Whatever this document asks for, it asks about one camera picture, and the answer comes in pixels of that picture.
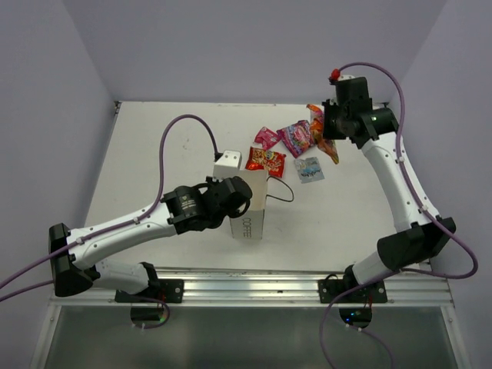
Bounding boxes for orange Fox's fruits candy bag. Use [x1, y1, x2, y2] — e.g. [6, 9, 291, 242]
[306, 104, 339, 165]

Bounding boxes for white paper coffee bag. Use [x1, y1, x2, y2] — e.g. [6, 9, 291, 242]
[228, 168, 295, 240]

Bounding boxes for purple Fox's berries candy bag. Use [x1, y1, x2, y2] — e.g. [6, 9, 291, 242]
[276, 120, 314, 158]

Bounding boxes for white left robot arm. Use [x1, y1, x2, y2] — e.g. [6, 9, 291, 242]
[49, 176, 253, 302]

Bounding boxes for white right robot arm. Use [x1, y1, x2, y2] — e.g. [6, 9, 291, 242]
[323, 76, 456, 302]

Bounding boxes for red snack packet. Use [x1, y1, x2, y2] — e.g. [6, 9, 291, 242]
[245, 147, 286, 178]

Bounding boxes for silver mints sachet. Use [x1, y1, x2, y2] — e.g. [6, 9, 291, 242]
[294, 157, 324, 184]

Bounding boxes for pink small snack packet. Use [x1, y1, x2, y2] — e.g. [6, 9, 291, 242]
[254, 127, 281, 150]

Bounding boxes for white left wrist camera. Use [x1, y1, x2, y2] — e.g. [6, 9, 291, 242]
[212, 150, 242, 180]

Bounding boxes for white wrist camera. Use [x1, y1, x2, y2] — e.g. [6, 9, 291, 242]
[212, 150, 242, 180]
[328, 68, 354, 85]

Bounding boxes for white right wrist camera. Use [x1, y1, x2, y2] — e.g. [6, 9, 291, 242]
[328, 68, 354, 85]

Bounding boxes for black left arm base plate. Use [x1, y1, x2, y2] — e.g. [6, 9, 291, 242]
[115, 279, 185, 304]

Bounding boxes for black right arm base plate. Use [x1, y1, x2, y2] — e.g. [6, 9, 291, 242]
[317, 274, 388, 304]

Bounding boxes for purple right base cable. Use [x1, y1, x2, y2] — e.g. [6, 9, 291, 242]
[319, 268, 401, 369]

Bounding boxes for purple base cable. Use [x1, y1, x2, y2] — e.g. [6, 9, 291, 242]
[319, 268, 401, 369]
[0, 279, 171, 330]

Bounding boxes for aluminium rail frame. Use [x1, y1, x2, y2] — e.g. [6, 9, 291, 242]
[48, 268, 454, 308]

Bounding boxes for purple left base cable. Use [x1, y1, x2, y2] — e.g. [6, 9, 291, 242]
[0, 279, 171, 330]

